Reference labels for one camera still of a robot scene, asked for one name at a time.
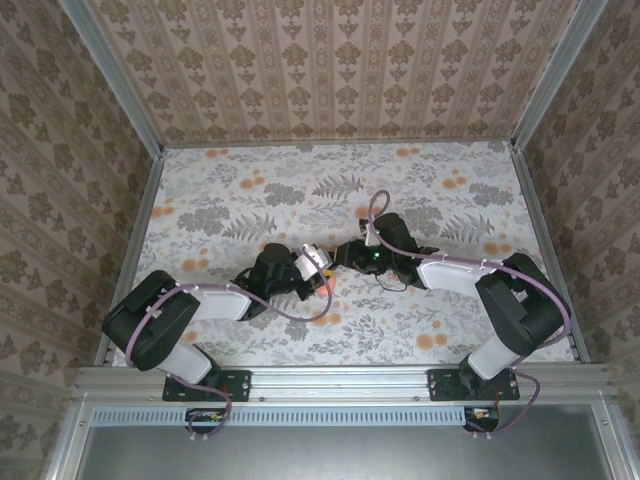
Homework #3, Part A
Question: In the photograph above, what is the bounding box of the floral patterned table cover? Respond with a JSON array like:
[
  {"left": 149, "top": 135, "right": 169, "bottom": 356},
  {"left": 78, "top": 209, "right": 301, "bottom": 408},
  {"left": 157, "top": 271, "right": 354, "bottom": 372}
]
[{"left": 114, "top": 141, "right": 576, "bottom": 366}]

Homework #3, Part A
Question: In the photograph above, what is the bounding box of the small black electronics board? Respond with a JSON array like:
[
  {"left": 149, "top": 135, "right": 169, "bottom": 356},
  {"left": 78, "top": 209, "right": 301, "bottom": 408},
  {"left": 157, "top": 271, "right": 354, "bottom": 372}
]
[
  {"left": 185, "top": 407, "right": 226, "bottom": 434},
  {"left": 463, "top": 405, "right": 501, "bottom": 432}
]

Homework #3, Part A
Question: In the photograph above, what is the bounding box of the grey metal sheet panel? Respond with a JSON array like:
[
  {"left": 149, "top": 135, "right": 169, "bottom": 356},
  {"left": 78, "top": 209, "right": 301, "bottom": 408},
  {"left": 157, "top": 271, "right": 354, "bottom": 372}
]
[{"left": 74, "top": 404, "right": 616, "bottom": 480}]

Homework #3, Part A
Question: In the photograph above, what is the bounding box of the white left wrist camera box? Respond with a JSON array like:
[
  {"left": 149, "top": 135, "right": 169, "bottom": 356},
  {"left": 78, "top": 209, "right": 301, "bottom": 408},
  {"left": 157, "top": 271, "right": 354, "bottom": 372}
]
[{"left": 294, "top": 243, "right": 334, "bottom": 279}]

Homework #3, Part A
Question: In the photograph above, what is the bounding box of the thin black right gripper wire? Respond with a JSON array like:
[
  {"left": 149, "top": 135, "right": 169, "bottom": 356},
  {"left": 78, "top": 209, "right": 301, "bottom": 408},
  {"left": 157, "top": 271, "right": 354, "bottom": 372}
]
[{"left": 373, "top": 272, "right": 412, "bottom": 294}]

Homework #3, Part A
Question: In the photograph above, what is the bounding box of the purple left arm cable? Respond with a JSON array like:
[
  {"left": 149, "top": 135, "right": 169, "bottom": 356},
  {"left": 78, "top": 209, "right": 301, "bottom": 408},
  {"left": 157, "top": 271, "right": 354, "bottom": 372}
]
[{"left": 124, "top": 282, "right": 335, "bottom": 444}]

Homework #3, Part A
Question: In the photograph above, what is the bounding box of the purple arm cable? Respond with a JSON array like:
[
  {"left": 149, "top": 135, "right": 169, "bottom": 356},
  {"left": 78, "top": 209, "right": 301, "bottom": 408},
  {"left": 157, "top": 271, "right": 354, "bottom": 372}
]
[
  {"left": 124, "top": 282, "right": 335, "bottom": 444},
  {"left": 367, "top": 190, "right": 572, "bottom": 441}
]

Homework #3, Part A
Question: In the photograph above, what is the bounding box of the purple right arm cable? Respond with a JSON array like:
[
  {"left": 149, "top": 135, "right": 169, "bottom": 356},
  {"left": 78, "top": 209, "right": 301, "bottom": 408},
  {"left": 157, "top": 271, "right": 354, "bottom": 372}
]
[{"left": 367, "top": 190, "right": 572, "bottom": 441}]

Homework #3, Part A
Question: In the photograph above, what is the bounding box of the long aluminium base rail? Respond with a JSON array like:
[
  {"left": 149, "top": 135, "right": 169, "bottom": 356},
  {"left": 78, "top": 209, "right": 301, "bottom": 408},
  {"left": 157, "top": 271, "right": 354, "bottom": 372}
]
[{"left": 74, "top": 364, "right": 619, "bottom": 404}]

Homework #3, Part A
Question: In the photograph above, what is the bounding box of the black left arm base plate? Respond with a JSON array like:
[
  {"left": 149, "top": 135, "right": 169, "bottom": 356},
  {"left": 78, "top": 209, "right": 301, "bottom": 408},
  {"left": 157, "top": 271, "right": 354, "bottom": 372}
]
[{"left": 162, "top": 369, "right": 251, "bottom": 403}]

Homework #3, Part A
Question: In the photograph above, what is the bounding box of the aluminium table side rail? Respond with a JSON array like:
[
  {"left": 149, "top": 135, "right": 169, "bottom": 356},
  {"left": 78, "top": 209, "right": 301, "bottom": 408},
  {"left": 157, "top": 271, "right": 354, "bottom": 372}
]
[
  {"left": 509, "top": 144, "right": 591, "bottom": 364},
  {"left": 97, "top": 149, "right": 166, "bottom": 366}
]

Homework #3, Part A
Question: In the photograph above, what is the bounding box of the slotted grey cable duct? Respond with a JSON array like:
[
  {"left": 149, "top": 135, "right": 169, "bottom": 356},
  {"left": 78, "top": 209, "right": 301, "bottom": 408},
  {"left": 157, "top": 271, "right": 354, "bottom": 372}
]
[{"left": 92, "top": 405, "right": 464, "bottom": 426}]

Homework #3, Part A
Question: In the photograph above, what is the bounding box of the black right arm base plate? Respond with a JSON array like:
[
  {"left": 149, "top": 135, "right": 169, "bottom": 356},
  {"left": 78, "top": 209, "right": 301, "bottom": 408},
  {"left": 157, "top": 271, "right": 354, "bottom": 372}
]
[{"left": 428, "top": 368, "right": 521, "bottom": 403}]

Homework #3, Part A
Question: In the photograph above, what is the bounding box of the aluminium corner post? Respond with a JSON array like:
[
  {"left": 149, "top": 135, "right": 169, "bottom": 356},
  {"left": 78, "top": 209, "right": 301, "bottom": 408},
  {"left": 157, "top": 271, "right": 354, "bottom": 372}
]
[
  {"left": 59, "top": 0, "right": 165, "bottom": 157},
  {"left": 510, "top": 0, "right": 609, "bottom": 151}
]

